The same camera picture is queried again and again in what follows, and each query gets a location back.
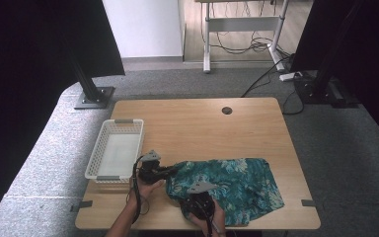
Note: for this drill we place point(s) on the person's right hand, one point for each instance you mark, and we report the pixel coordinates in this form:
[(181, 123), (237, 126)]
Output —
[(215, 220)]

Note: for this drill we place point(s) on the white plastic basket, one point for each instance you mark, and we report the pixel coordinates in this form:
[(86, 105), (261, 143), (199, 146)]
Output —
[(118, 154)]

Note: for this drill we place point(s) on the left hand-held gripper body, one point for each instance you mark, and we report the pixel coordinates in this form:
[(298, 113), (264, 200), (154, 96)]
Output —
[(149, 171)]

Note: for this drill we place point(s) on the black metal stand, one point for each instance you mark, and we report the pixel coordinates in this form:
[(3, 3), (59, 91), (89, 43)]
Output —
[(322, 85), (92, 97)]

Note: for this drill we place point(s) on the grey tape strip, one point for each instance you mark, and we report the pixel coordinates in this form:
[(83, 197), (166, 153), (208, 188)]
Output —
[(83, 205), (308, 202)]

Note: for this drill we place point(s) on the white power strip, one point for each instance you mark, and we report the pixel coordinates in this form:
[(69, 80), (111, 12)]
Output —
[(288, 76)]

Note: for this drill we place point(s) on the white desk frame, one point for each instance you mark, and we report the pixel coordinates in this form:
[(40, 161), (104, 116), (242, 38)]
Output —
[(240, 23)]

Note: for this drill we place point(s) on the teal floral shirt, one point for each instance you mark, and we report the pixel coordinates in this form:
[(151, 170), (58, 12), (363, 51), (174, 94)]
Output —
[(240, 184)]

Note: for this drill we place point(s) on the round table grommet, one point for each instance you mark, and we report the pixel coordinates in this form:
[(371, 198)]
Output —
[(227, 110)]

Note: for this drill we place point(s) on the black curtain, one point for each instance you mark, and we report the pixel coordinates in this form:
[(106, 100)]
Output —
[(368, 49), (29, 72)]

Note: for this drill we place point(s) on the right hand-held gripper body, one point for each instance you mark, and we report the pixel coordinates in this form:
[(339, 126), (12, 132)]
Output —
[(199, 200)]

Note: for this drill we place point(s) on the person's left hand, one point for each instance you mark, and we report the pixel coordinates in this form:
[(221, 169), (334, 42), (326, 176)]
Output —
[(146, 191)]

